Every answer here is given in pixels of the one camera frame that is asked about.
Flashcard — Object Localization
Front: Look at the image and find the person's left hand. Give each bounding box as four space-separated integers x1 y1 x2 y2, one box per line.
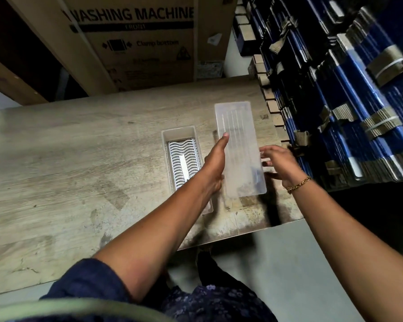
201 132 230 196

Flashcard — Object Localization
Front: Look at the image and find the pale green scarf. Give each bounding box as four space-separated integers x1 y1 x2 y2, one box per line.
0 297 177 322

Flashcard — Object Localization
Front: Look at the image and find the clear plastic rectangular container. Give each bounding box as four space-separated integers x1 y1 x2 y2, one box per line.
161 125 214 216

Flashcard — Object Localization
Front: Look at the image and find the person's right forearm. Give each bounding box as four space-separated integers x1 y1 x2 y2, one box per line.
288 179 403 322

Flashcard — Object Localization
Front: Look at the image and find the dark blue floral garment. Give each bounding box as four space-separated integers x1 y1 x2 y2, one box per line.
40 250 280 322

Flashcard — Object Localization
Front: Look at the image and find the large brown cardboard appliance box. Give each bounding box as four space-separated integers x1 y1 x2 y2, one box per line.
3 0 240 96

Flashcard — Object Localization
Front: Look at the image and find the stack of blue flat cartons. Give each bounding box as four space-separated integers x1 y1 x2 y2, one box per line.
232 0 403 192

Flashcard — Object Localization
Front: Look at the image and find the person's right hand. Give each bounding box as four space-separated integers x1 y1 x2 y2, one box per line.
259 145 308 190

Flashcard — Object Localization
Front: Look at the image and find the brown wooden board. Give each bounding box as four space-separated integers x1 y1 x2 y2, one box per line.
0 51 49 106

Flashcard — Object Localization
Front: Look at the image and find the clear plastic rectangular lid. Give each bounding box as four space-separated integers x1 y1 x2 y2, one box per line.
214 101 268 199

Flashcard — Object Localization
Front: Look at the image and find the white label sticker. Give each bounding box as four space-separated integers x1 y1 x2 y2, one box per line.
196 60 226 80

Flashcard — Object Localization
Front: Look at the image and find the person's left forearm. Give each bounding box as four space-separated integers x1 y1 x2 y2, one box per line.
93 171 222 304

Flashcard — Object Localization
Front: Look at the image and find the white ridged plastic insert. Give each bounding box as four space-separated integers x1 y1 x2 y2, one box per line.
168 139 202 192

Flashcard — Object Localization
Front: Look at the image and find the gold chain bracelet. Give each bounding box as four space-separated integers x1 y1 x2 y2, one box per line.
286 177 312 194

